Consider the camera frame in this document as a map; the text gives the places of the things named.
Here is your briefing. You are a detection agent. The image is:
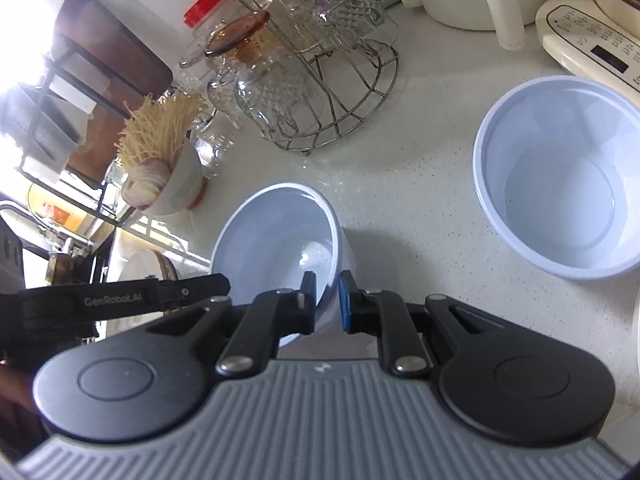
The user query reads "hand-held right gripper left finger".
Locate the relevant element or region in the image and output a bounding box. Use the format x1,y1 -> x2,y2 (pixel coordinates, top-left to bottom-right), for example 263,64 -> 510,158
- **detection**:
145,271 -> 318,377

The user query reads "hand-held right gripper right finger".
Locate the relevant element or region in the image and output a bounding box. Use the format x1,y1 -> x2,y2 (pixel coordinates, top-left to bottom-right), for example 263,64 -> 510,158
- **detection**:
339,270 -> 506,380

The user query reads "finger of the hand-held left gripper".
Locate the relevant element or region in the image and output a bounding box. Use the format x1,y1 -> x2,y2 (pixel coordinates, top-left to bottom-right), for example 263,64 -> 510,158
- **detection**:
160,273 -> 232,311

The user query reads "plain cream plate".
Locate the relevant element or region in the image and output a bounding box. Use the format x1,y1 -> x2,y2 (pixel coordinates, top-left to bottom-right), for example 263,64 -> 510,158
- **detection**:
114,247 -> 178,286

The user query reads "light blue plastic bowl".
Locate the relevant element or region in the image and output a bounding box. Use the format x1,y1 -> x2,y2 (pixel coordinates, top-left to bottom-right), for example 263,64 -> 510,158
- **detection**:
210,183 -> 358,348
472,76 -> 640,281

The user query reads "white ceramic bowl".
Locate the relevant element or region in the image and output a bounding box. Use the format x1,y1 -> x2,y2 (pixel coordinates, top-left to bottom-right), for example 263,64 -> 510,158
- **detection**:
122,140 -> 206,216

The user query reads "garlic bulb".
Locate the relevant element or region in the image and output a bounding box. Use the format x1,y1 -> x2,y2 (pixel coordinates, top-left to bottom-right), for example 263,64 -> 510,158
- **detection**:
122,156 -> 173,211

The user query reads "clear drinking glass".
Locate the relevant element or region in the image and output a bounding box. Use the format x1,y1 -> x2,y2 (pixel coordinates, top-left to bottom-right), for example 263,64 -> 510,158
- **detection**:
192,110 -> 246,178

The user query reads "dried noodle bundle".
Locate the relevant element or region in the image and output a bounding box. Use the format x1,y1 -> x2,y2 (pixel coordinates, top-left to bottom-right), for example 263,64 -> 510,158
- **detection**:
116,94 -> 211,171

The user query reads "steel cleaver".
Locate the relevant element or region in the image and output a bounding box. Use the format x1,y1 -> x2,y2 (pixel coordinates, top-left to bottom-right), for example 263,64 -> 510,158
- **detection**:
5,82 -> 83,171

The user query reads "black knife rack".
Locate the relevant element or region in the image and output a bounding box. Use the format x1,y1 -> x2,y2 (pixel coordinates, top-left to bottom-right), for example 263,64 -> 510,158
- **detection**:
15,35 -> 151,221

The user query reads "brown wooden cutting board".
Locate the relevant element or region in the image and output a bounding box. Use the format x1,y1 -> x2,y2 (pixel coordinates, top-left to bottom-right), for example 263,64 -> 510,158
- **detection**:
50,0 -> 173,181

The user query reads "red lid plastic jar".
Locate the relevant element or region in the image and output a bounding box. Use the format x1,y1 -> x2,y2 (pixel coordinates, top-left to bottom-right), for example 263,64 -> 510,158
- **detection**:
182,0 -> 273,61

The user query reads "cream kettle heating base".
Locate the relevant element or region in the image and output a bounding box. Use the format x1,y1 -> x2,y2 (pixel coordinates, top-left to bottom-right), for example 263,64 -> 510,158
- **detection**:
535,0 -> 640,93

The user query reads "wire cup rack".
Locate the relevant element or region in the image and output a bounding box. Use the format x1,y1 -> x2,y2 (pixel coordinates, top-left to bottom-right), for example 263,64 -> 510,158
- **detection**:
260,10 -> 401,152

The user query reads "wire rack with glass cups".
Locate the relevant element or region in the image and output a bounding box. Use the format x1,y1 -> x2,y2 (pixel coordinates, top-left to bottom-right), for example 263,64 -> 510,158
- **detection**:
177,0 -> 401,143

